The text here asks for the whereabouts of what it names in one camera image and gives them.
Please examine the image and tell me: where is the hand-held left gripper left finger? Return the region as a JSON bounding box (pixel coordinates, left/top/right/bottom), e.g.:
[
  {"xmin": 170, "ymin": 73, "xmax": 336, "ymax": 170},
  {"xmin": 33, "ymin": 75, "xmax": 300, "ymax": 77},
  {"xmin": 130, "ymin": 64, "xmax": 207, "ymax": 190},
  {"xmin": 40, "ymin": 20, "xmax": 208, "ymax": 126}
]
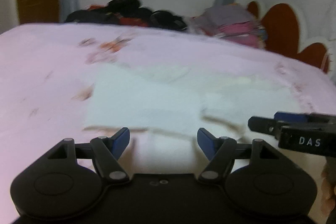
[{"xmin": 47, "ymin": 127, "xmax": 131, "ymax": 185}]

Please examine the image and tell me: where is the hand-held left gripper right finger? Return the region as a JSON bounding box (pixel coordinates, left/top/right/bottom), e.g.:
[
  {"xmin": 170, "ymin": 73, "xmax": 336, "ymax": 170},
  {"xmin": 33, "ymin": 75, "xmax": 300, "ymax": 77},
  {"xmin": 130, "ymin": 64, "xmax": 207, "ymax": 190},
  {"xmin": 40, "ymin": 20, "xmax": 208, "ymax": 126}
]
[{"xmin": 197, "ymin": 127, "xmax": 280, "ymax": 185}]

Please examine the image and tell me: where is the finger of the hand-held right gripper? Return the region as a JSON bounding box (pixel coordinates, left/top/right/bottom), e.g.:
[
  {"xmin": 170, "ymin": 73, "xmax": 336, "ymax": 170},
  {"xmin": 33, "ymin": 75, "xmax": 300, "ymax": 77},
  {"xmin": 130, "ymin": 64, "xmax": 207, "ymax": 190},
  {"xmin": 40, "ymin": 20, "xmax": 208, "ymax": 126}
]
[
  {"xmin": 274, "ymin": 112, "xmax": 312, "ymax": 122},
  {"xmin": 248, "ymin": 115, "xmax": 283, "ymax": 139}
]

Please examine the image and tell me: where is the small white knit garment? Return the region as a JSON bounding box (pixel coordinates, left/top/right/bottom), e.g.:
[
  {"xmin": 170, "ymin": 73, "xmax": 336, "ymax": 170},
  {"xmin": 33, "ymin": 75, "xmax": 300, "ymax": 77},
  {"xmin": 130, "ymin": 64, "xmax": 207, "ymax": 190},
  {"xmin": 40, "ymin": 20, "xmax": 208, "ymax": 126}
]
[{"xmin": 83, "ymin": 61, "xmax": 297, "ymax": 143}]

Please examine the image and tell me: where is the stack of folded clothes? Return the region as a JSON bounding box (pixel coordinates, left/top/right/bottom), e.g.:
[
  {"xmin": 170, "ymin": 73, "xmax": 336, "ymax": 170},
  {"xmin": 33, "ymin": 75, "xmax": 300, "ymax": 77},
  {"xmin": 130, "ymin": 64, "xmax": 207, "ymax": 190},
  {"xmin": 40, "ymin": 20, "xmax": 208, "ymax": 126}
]
[{"xmin": 189, "ymin": 4, "xmax": 268, "ymax": 50}]

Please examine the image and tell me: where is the pile of dark clothes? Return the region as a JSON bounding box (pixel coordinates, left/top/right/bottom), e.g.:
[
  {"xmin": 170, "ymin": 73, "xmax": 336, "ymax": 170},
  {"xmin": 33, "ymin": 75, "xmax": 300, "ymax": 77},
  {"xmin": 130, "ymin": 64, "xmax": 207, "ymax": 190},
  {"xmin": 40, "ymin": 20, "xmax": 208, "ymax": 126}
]
[{"xmin": 65, "ymin": 0, "xmax": 188, "ymax": 31}]

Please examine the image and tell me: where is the person's right hand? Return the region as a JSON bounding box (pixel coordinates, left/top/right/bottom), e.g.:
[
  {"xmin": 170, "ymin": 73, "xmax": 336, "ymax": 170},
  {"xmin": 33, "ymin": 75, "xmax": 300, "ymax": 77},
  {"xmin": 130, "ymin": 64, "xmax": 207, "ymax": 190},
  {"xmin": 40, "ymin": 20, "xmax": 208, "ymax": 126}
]
[{"xmin": 321, "ymin": 158, "xmax": 336, "ymax": 217}]

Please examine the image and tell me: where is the red flower-shaped headboard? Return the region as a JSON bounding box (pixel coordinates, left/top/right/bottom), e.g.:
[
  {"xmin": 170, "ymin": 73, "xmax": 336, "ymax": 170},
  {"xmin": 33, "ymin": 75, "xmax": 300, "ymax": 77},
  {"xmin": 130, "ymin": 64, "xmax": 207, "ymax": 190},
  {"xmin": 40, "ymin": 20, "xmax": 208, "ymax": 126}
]
[{"xmin": 247, "ymin": 1, "xmax": 332, "ymax": 74}]

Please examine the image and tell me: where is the pink floral bed sheet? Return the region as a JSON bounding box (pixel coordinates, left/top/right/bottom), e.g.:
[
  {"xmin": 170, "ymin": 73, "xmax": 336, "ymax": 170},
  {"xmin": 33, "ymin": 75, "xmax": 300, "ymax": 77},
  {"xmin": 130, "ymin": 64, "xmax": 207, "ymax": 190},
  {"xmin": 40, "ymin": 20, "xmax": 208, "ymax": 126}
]
[{"xmin": 0, "ymin": 22, "xmax": 332, "ymax": 224}]

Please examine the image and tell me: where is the red-orange garment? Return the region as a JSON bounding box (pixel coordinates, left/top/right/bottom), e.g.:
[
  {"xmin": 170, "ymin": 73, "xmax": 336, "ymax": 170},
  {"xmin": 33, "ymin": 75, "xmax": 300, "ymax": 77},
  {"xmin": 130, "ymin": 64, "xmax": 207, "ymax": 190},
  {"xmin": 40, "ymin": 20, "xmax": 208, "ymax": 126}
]
[{"xmin": 119, "ymin": 17, "xmax": 148, "ymax": 27}]

